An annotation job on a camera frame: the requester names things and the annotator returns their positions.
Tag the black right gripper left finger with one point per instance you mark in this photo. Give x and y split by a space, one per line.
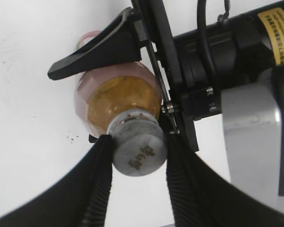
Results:
79 199

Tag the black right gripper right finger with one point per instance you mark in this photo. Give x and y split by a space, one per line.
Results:
201 198

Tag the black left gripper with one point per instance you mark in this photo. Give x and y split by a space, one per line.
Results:
119 43

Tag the peach oolong tea bottle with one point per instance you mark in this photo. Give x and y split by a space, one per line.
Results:
103 93

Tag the grey bottle cap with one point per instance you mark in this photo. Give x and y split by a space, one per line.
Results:
140 148

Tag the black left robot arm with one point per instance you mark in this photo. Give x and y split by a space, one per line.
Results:
199 64

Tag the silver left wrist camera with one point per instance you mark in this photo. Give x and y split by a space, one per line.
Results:
253 125

